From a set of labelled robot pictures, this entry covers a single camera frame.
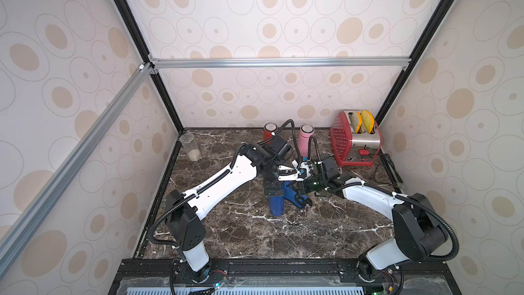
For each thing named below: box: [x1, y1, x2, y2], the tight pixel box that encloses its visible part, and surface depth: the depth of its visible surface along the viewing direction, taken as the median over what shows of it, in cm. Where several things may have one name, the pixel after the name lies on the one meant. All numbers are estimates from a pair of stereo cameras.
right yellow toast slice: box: [360, 109, 376, 134], surface depth 99 cm
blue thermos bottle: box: [269, 195, 284, 217], surface depth 87 cm
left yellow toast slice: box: [349, 111, 363, 134], surface depth 99 cm
